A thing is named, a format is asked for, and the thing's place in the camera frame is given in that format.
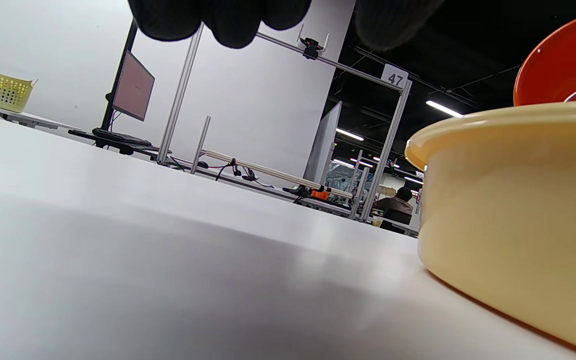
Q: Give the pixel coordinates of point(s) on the person's left hand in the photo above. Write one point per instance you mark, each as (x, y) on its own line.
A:
(228, 20)

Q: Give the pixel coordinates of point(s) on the orange plastic bowl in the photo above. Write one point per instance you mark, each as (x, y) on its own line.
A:
(568, 60)

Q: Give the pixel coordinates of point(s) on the yellow plastic basin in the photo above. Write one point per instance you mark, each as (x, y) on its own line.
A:
(518, 210)

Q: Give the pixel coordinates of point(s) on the computer monitor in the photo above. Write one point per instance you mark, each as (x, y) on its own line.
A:
(133, 87)

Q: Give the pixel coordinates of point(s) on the bundle of beige slats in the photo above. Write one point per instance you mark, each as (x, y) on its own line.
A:
(268, 171)

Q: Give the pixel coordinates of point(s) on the black keyboard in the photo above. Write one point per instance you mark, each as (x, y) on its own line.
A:
(118, 136)

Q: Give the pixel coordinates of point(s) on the white partition panel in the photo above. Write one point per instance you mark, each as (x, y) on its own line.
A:
(323, 150)

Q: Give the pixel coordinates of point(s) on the ceiling strip light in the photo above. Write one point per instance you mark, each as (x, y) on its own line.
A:
(349, 134)
(443, 108)

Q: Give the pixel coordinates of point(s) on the white number sign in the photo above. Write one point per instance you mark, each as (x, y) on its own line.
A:
(395, 78)

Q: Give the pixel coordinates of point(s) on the orange tool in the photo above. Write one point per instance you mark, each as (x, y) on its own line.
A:
(320, 194)

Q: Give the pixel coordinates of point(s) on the white desk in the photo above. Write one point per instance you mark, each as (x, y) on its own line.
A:
(28, 119)

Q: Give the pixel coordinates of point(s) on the yellow plastic basket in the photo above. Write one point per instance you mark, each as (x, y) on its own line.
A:
(5, 92)

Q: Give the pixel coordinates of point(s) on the black camera with white antennas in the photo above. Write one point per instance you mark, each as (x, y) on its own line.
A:
(311, 47)

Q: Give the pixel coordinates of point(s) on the aluminium frame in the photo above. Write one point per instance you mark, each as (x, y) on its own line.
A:
(389, 140)

